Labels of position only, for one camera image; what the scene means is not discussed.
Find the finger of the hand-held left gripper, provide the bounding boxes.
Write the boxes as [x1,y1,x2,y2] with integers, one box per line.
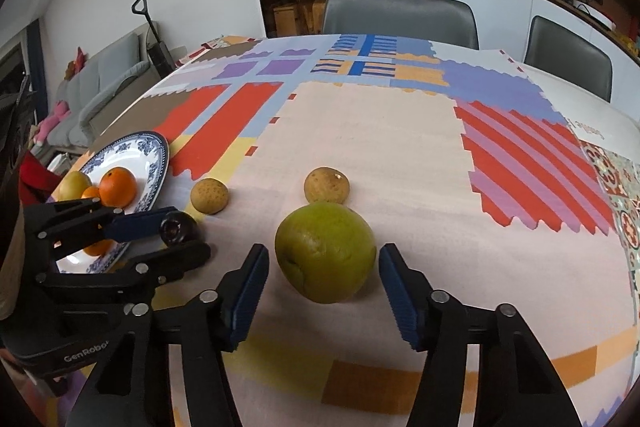
[22,198,181,260]
[20,239,212,308]

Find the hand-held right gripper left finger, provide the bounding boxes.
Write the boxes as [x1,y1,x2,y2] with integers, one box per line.
[65,243,271,427]

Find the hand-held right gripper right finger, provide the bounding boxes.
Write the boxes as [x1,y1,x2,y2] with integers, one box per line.
[378,243,576,427]

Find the dark plum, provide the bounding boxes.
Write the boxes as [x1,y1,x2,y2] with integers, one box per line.
[160,214,194,248]

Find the blue patterned white plate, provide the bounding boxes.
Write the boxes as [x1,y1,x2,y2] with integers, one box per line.
[55,131,171,275]

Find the yellow pear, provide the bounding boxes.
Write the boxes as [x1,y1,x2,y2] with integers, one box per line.
[57,171,94,202]

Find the green pear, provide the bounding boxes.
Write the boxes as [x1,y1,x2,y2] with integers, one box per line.
[274,202,377,304]

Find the brown kiwi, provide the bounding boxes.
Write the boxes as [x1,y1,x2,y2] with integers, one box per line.
[304,167,350,204]
[190,178,230,214]

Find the red cloth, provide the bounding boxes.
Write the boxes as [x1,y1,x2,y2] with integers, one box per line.
[20,154,63,204]

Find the pink plush toy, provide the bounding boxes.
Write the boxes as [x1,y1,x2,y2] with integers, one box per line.
[34,101,71,142]

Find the grey sofa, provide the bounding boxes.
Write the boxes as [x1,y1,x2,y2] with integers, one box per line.
[47,32,151,152]

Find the colourful patchwork tablecloth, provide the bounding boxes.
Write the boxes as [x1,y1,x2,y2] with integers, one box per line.
[50,34,640,427]

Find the red plush toy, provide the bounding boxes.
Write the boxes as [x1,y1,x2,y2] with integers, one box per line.
[65,48,87,80]

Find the black upright vacuum cleaner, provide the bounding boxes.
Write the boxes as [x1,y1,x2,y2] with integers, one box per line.
[131,0,176,78]

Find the white printed cloth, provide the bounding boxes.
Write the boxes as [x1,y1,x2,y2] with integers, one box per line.
[480,49,640,158]

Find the grey chair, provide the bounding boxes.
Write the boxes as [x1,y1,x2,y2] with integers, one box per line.
[321,0,480,50]
[522,16,614,102]

